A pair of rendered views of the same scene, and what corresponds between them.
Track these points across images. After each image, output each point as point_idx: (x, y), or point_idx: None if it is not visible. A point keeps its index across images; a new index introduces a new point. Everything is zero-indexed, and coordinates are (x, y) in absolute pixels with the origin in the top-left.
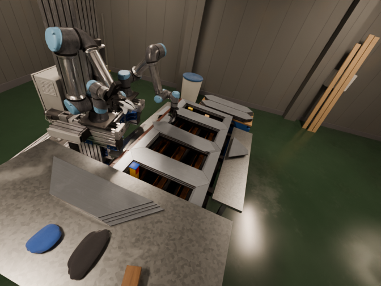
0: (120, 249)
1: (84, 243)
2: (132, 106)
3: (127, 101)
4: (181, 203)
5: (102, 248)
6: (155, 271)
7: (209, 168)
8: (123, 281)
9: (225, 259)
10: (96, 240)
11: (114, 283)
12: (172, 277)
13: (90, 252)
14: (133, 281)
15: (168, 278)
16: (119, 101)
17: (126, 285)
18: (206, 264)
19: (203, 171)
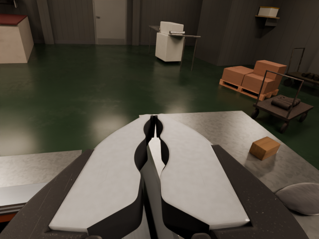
0: (264, 175)
1: (316, 204)
2: (151, 115)
3: (118, 181)
4: (159, 154)
5: (287, 186)
6: (237, 143)
7: (12, 195)
8: (273, 146)
9: (177, 113)
10: (296, 195)
11: (277, 161)
12: (225, 133)
13: (305, 190)
14: (264, 141)
15: (229, 135)
16: (224, 211)
17: (271, 143)
18: (193, 121)
19: (28, 199)
